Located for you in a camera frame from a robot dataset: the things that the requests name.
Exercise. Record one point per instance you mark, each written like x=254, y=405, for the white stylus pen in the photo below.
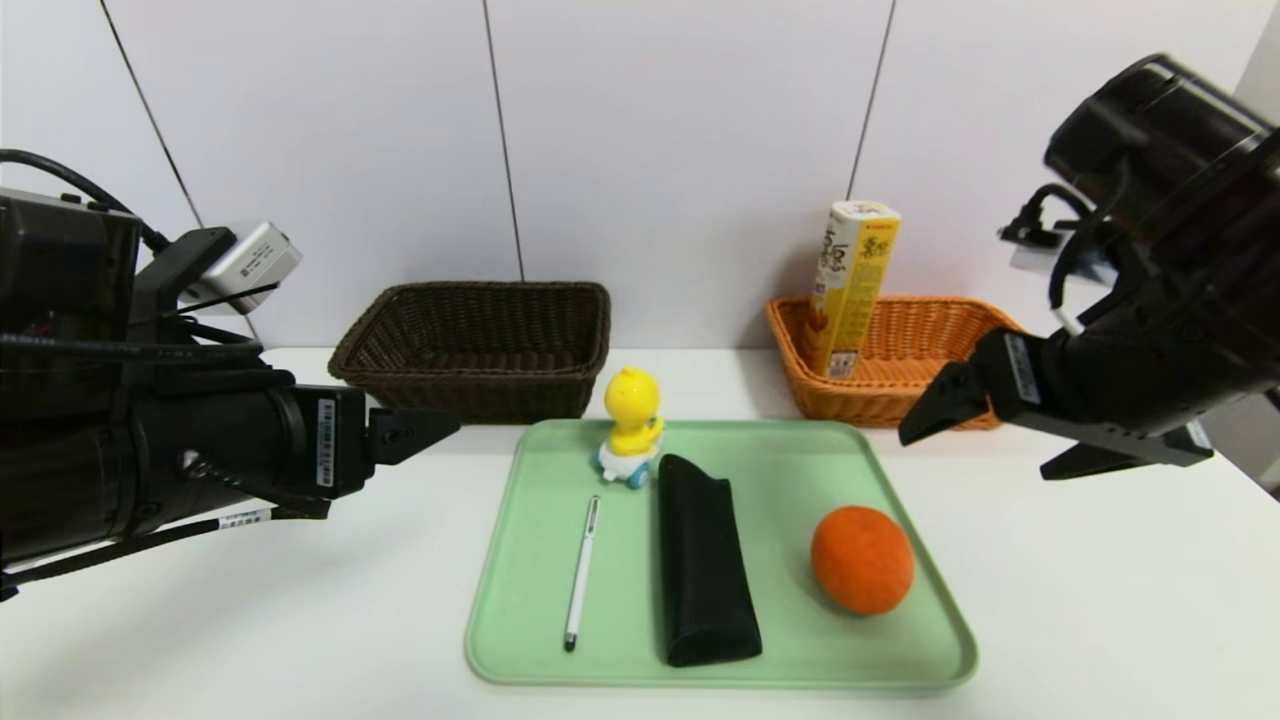
x=582, y=570

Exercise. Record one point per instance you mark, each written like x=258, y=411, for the orange fruit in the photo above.
x=862, y=560

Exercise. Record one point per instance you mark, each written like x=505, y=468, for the black glasses case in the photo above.
x=705, y=570

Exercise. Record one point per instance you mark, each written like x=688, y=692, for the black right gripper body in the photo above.
x=1012, y=378

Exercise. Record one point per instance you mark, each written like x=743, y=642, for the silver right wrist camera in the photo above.
x=1040, y=262

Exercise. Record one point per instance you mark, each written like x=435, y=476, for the yellow chips box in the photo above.
x=850, y=290

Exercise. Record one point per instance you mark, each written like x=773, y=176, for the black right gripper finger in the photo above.
x=950, y=400
x=1130, y=455

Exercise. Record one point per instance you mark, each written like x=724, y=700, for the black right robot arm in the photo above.
x=1180, y=170

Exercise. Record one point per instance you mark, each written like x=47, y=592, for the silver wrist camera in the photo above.
x=245, y=265
x=1040, y=262

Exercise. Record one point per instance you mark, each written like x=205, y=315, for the orange wicker basket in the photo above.
x=880, y=390

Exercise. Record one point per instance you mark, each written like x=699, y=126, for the yellow duck toy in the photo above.
x=632, y=410

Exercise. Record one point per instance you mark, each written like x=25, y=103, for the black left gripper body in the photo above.
x=334, y=441

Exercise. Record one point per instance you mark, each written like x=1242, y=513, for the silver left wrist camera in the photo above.
x=245, y=265

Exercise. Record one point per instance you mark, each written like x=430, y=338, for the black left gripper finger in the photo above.
x=410, y=432

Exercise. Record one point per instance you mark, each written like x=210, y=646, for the dark brown wicker basket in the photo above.
x=470, y=340

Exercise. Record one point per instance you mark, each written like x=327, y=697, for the light green plastic tray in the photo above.
x=800, y=450

